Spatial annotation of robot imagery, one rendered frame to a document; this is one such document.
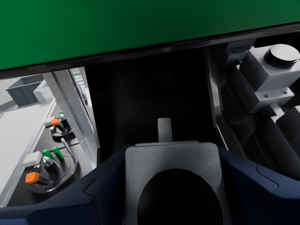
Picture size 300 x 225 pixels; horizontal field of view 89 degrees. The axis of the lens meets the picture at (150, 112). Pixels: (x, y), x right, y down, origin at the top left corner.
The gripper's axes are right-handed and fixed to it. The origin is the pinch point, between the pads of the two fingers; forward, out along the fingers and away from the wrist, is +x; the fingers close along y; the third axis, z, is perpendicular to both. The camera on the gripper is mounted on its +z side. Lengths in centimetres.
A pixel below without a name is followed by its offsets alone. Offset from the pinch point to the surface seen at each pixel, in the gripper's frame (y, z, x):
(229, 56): -10.6, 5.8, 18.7
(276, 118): -12.3, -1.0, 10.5
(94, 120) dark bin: 7.0, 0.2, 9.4
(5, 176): 65, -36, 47
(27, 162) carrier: 45, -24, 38
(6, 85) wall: 319, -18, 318
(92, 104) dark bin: 7.2, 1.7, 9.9
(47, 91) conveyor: 85, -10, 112
